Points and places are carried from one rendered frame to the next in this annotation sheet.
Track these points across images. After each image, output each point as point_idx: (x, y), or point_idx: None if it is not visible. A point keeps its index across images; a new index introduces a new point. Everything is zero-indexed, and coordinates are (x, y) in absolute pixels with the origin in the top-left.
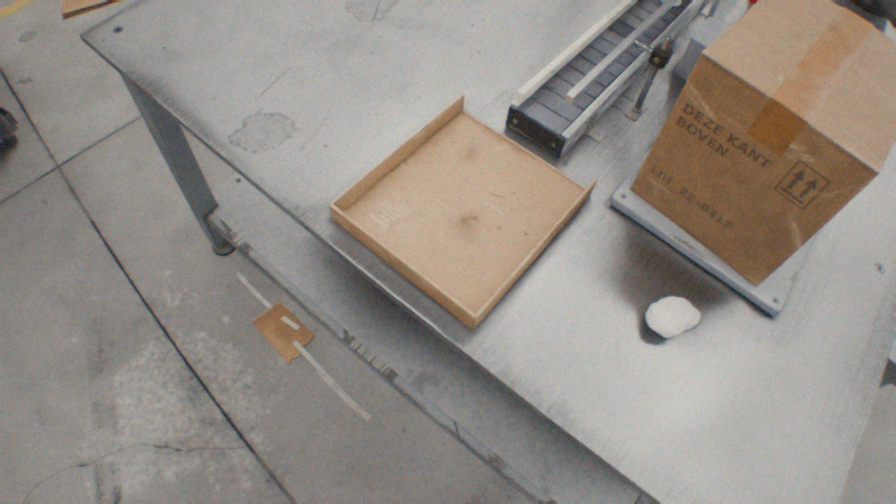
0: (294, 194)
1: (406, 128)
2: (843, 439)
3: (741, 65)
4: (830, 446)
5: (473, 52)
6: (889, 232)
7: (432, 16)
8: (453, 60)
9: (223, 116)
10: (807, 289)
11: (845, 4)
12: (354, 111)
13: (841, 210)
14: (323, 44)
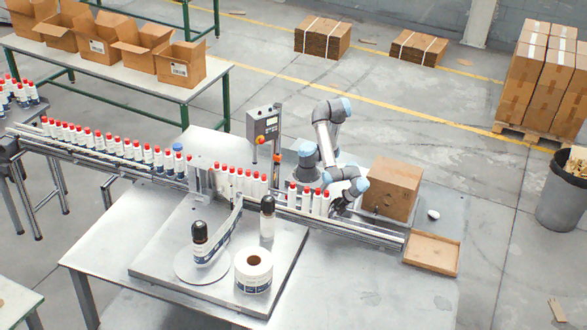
0: (454, 287)
1: (417, 272)
2: (436, 188)
3: (413, 184)
4: (439, 190)
5: (376, 264)
6: None
7: (365, 279)
8: (383, 268)
9: (445, 316)
10: None
11: (312, 169)
12: (420, 285)
13: None
14: (399, 304)
